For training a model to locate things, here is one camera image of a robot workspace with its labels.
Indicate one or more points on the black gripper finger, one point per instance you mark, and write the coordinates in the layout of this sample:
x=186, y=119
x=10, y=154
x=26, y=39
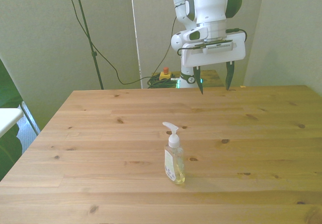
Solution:
x=230, y=75
x=199, y=79

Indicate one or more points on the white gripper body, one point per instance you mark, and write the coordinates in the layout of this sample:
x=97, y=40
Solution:
x=213, y=58

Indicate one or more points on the clear sanitizer pump bottle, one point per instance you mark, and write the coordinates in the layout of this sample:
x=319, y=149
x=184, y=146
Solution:
x=174, y=163

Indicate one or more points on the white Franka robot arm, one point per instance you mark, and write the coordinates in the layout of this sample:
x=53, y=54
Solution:
x=208, y=0

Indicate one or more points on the yellow emergency stop button box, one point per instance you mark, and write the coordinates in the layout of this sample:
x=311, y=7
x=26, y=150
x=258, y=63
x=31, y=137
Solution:
x=165, y=76

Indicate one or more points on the green leafy plant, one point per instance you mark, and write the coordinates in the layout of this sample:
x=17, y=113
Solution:
x=7, y=93

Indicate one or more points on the white table with metal legs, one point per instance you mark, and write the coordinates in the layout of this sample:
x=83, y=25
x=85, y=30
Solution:
x=8, y=118

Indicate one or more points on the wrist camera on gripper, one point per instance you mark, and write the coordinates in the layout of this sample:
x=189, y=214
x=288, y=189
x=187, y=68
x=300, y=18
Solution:
x=219, y=48

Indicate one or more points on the white vertical wall trim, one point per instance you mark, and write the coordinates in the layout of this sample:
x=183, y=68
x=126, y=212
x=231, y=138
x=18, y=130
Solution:
x=135, y=32

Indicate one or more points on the dark straight camera stand pole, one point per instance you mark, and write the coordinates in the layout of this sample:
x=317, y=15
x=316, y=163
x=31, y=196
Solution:
x=86, y=30

